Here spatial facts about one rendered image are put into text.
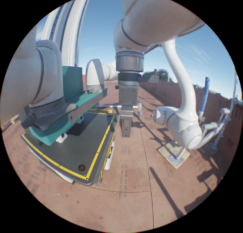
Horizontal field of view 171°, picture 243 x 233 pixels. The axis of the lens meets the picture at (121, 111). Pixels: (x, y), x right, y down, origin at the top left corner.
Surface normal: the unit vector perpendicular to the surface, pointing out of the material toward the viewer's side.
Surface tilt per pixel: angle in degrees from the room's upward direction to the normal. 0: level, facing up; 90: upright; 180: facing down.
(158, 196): 0
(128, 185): 0
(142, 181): 0
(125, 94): 90
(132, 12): 108
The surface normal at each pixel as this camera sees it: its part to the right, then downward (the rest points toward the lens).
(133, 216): 0.02, -0.92
